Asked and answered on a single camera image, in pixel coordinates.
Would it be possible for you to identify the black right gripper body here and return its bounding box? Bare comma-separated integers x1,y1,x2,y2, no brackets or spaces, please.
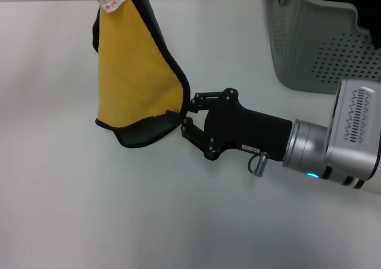
204,87,294,162

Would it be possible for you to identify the yellow grey black-trimmed towel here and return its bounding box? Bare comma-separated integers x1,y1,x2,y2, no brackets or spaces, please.
90,0,191,148

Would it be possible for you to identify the grey perforated storage basket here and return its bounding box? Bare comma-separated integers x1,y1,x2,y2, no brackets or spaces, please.
270,0,381,96

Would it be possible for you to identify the right gripper silver cable connector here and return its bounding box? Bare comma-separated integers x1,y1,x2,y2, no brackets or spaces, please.
248,151,269,177

